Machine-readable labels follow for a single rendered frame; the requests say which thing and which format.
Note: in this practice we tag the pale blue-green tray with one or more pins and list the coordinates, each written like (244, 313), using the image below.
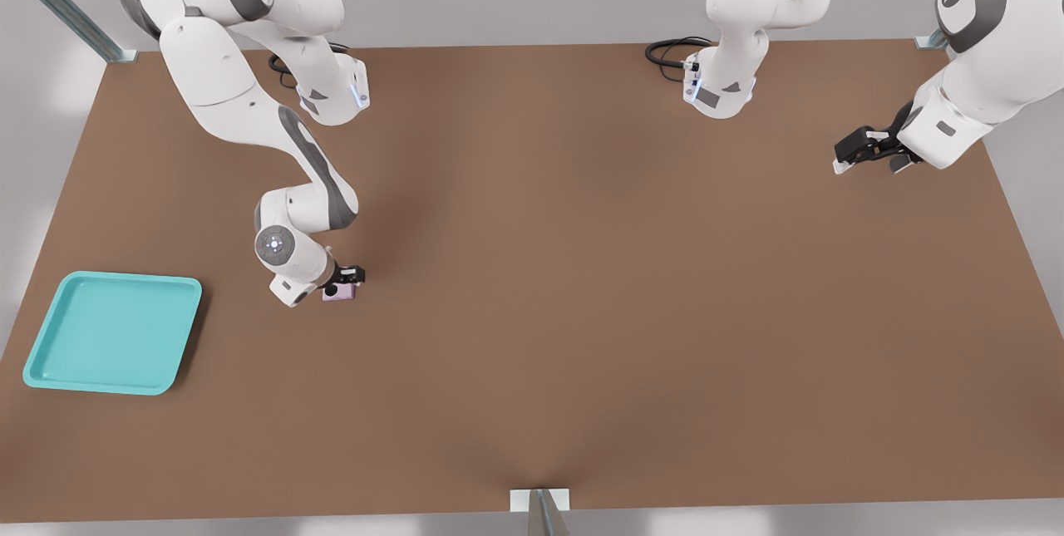
(114, 332)

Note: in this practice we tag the pale lilac phone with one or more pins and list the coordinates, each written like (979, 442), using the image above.
(339, 292)

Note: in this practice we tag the silver frame post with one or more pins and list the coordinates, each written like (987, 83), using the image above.
(933, 41)
(62, 0)
(544, 511)

